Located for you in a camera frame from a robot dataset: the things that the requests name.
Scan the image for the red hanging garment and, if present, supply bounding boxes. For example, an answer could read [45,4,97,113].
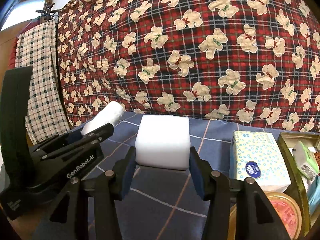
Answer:
[8,37,18,69]

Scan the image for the wooden door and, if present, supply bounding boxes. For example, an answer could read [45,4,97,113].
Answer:
[0,20,31,85]

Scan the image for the red plaid bear quilt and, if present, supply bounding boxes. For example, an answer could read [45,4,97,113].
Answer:
[57,0,319,132]

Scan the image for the round gold tin pink lid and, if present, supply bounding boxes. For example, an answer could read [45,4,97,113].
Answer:
[227,191,302,239]

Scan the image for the green tissue pack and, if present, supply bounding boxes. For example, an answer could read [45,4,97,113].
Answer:
[292,140,319,180]

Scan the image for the tissue box green dots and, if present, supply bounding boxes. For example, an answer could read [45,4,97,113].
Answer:
[229,131,291,193]

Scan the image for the blue plaid tablecloth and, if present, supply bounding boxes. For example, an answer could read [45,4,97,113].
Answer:
[32,112,320,240]

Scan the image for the white sponge block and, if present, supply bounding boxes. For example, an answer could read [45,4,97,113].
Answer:
[135,115,191,171]

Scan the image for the beige green checked cloth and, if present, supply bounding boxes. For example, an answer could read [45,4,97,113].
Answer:
[15,21,69,145]

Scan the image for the white gauze roll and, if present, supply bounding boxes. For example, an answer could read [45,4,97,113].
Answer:
[81,101,125,135]

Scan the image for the red embroidered drawstring pouch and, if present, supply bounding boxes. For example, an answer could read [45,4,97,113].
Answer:
[314,152,320,164]

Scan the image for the gold rectangular tin box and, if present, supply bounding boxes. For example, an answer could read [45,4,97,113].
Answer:
[277,132,319,239]

